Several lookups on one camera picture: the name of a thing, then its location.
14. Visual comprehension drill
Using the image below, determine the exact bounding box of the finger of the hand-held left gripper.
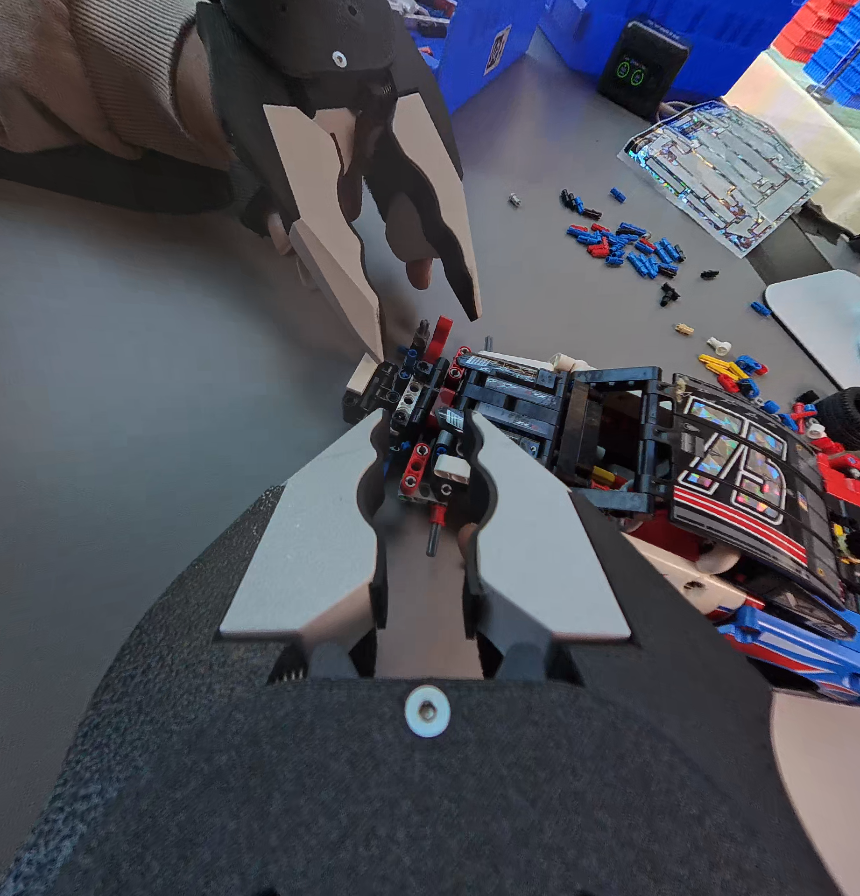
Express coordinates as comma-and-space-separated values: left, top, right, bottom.
390, 86, 485, 323
262, 104, 387, 365

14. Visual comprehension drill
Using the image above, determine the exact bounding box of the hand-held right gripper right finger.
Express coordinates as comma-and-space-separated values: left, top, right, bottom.
461, 410, 633, 679

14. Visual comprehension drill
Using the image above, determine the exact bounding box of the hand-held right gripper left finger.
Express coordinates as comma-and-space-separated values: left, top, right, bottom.
219, 408, 392, 676

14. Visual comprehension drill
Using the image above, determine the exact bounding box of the toy brick race car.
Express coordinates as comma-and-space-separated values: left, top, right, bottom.
341, 315, 860, 707

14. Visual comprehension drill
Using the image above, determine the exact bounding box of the person's left forearm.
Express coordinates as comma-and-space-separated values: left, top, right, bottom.
0, 0, 229, 170

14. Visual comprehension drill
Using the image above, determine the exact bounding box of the grey desk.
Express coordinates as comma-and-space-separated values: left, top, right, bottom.
0, 28, 860, 896

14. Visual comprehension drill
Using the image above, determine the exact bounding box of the person's left hand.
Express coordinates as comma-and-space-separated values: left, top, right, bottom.
265, 195, 438, 291

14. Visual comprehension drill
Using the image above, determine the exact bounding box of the blue storage bin with tag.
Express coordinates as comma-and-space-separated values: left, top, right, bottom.
430, 0, 550, 114

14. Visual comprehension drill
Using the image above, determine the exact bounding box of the pile of small toy pins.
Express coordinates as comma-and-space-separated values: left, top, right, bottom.
566, 220, 686, 281

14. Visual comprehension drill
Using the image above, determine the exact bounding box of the black power bank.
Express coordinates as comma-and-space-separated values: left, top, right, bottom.
597, 20, 691, 121

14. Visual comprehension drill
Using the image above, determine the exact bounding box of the heap of mixed toy parts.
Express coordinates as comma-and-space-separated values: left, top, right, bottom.
698, 352, 851, 455

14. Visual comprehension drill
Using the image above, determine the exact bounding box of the holographic sticker sheet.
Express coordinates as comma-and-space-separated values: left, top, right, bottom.
618, 100, 828, 258

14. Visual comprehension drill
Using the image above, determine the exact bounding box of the blue plastic crate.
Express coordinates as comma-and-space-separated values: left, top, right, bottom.
542, 0, 812, 99

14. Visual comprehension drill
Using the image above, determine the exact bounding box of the black rubber toy tyre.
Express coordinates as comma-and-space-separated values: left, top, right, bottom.
815, 387, 860, 449

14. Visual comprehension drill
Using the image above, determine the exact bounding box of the stack of red blue crates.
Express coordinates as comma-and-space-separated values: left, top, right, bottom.
773, 0, 860, 109

